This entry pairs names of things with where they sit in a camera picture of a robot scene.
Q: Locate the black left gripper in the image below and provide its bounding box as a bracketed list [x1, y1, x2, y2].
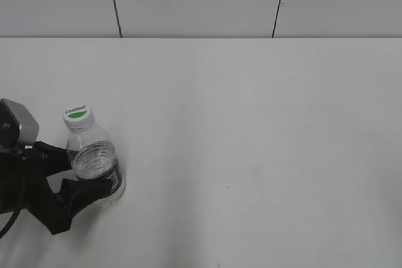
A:
[1, 141, 112, 235]

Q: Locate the clear Cestbon water bottle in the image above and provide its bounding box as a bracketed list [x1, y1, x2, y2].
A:
[66, 121, 126, 206]

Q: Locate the white green bottle cap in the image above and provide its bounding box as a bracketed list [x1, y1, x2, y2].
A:
[63, 104, 94, 130]

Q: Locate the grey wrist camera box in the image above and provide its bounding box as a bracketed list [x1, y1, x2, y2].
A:
[1, 98, 40, 151]

